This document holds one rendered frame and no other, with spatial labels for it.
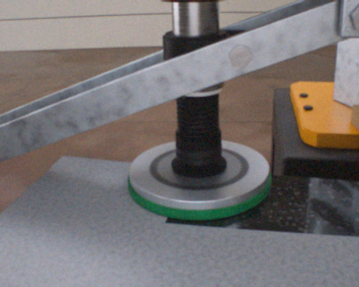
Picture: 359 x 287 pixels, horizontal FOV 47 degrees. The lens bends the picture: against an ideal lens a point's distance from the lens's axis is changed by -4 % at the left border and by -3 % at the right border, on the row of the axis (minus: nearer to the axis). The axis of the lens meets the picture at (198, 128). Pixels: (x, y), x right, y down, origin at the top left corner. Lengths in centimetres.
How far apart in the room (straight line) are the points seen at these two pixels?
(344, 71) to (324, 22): 76
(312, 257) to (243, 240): 9
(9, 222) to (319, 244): 41
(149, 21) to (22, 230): 604
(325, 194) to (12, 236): 44
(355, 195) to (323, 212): 7
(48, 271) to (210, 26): 36
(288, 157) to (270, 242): 52
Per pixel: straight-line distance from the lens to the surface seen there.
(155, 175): 62
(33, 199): 66
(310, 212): 59
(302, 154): 105
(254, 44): 53
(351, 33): 52
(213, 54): 53
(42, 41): 705
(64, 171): 73
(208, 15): 56
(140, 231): 55
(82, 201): 64
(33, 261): 54
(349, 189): 66
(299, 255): 52
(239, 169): 64
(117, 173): 70
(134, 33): 660
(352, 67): 126
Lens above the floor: 118
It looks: 22 degrees down
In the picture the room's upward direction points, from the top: 1 degrees counter-clockwise
